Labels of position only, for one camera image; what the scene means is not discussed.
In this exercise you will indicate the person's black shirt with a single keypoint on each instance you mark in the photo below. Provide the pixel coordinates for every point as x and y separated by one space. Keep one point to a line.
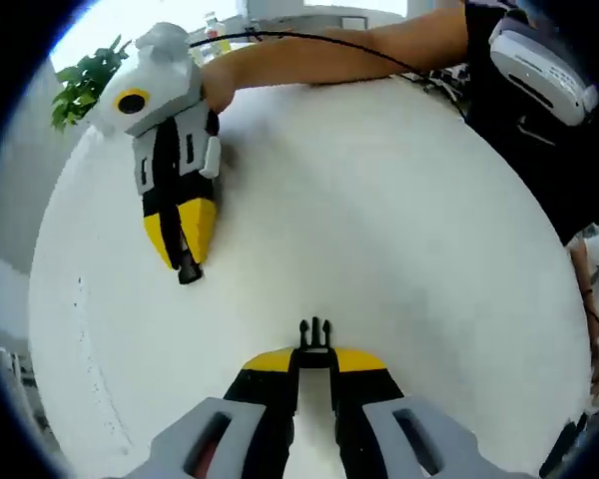
519 164

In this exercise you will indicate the white chest device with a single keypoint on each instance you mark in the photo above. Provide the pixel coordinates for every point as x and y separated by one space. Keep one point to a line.
539 70

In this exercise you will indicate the black socket buckle part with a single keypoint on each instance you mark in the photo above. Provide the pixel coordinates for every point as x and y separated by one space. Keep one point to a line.
189 273

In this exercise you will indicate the black pronged buckle part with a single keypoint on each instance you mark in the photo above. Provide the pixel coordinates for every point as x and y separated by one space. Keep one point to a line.
313 344

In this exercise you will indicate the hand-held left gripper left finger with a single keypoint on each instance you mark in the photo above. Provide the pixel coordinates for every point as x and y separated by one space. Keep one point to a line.
249 399

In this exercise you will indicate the clear bottle yellow liquid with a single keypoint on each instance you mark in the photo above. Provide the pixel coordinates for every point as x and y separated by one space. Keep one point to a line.
212 25

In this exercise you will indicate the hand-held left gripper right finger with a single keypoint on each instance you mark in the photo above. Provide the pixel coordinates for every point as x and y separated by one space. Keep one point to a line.
379 404

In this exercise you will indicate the person's right hand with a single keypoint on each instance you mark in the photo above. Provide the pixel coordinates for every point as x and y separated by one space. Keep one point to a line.
217 87

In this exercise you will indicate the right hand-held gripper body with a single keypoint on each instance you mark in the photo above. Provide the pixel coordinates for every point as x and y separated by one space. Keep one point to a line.
165 80

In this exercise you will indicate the potted green plant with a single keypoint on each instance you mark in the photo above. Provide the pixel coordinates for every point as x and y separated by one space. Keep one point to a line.
80 90

